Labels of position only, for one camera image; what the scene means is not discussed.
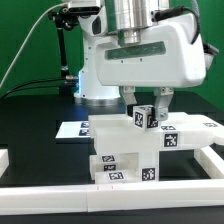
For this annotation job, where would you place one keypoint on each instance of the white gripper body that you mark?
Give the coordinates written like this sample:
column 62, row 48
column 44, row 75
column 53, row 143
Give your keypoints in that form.
column 169, row 55

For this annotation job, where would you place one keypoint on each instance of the white marker base sheet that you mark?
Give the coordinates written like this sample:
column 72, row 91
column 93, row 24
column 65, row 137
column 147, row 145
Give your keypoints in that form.
column 73, row 129

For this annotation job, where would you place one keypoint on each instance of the white block far left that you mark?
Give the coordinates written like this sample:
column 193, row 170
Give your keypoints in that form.
column 4, row 161

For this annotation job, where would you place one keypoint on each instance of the white boundary frame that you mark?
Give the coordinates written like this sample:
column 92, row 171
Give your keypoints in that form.
column 114, row 197

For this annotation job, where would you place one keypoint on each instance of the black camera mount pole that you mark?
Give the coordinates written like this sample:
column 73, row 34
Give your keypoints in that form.
column 64, row 20

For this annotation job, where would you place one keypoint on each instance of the overhead camera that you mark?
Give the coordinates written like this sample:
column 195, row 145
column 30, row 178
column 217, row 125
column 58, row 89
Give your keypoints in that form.
column 83, row 7

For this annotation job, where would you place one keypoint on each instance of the white chair backrest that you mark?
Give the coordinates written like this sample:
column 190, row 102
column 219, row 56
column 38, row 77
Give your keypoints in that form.
column 116, row 134

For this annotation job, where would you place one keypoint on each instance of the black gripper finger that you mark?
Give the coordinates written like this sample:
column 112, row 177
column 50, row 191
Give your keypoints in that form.
column 127, row 93
column 163, row 97

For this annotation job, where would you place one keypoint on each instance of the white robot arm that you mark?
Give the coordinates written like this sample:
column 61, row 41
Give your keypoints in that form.
column 131, row 17

